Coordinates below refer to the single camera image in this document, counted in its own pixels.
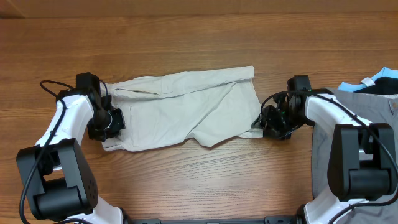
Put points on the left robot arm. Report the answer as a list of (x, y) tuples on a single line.
[(58, 182)]

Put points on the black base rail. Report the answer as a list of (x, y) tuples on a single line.
[(211, 221)]

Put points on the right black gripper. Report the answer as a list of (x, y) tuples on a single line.
[(267, 118)]

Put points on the blue and black garment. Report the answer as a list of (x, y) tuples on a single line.
[(382, 83)]

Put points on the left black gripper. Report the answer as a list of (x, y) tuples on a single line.
[(119, 124)]

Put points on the beige shorts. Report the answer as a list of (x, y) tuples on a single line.
[(209, 106)]

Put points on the grey shorts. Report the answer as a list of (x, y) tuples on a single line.
[(376, 108)]

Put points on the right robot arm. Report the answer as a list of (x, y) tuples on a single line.
[(362, 168)]

